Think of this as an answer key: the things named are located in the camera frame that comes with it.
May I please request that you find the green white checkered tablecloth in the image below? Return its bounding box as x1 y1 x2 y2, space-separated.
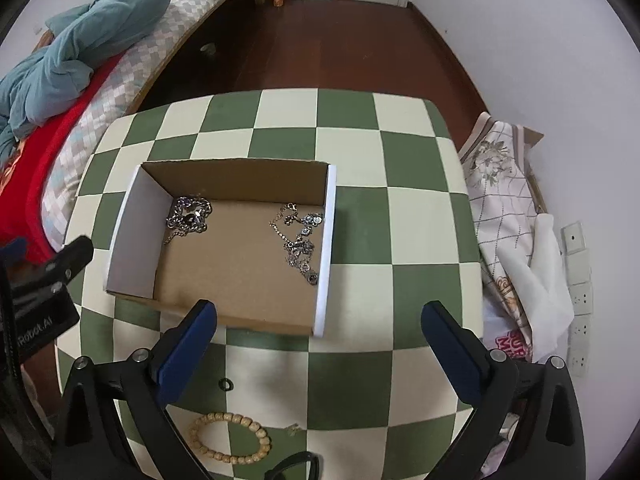
56 89 482 479

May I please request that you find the grey checkered mattress sheet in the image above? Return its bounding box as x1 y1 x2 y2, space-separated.
40 0 257 254

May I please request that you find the wooden bed frame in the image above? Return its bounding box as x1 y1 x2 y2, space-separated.
124 0 265 115

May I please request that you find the white wall socket strip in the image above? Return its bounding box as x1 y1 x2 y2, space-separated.
561 221 593 377

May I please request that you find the teal quilted duvet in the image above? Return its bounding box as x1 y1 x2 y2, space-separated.
1 0 170 164

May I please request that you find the white cardboard box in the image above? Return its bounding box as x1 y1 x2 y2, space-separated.
104 158 337 337

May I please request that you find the silver chain bracelet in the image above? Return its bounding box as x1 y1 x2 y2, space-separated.
162 195 214 247

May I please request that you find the red bed blanket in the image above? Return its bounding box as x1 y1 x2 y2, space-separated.
0 0 252 266

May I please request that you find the white red plastic bag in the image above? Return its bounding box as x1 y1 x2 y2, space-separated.
483 307 530 362

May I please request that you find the floral folded bedding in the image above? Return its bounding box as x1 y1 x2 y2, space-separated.
459 112 537 344

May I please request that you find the wooden bead bracelet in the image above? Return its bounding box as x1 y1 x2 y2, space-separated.
188 410 272 467

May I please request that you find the white cloth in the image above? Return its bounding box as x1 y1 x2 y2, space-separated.
497 214 574 362

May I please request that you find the thin silver necklace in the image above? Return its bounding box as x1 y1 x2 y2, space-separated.
268 201 307 261

